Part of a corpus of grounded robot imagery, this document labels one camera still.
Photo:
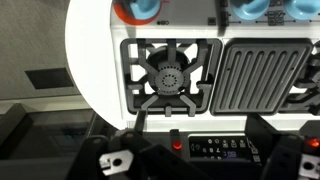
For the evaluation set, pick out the plain blue stove knob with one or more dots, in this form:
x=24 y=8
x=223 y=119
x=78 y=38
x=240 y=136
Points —
x=305 y=8
x=250 y=8

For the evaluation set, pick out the red lit stove button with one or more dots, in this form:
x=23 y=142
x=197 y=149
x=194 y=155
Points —
x=176 y=144
x=313 y=142

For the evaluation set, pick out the dark rectangular floor panel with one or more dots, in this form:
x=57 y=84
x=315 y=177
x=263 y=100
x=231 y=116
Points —
x=49 y=78

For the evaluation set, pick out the dark grey ribbed griddle plate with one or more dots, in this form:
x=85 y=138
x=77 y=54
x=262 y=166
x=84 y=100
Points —
x=261 y=76

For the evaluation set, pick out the black stove control display panel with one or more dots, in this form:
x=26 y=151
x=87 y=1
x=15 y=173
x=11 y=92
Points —
x=220 y=148

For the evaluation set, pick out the dark grey burner grate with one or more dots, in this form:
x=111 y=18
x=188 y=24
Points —
x=170 y=80
x=311 y=80

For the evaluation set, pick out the grey toy kitchen stove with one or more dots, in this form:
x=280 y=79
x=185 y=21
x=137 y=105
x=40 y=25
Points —
x=186 y=31

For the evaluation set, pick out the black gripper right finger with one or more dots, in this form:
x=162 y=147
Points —
x=283 y=160

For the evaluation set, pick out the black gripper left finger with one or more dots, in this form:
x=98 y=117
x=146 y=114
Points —
x=90 y=156

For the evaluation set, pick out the black box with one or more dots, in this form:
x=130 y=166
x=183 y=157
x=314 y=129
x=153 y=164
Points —
x=46 y=133

